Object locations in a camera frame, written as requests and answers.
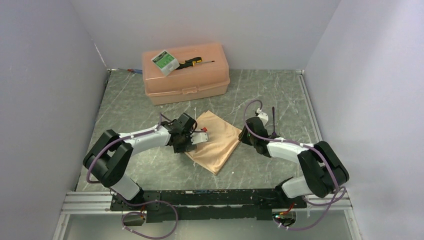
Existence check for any peach satin napkin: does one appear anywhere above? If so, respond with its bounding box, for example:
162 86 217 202
185 110 242 175

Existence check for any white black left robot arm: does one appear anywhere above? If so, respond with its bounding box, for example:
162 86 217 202
82 112 209 210

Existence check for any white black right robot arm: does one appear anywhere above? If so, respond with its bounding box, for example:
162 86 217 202
239 116 350 208

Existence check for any peach plastic storage box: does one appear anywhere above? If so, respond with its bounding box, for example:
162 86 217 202
141 42 230 105

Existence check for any yellow black screwdriver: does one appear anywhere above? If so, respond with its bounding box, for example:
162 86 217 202
176 56 215 70

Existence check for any green white small box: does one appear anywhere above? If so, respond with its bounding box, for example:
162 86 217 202
151 50 180 76

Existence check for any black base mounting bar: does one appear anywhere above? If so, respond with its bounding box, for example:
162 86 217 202
110 188 307 223

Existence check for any red blue pen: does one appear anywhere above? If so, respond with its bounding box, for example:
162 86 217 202
118 68 143 74

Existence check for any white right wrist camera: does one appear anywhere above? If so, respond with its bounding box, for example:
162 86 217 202
255 107 269 126

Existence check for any aluminium frame rail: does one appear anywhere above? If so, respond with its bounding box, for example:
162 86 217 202
52 68 362 240

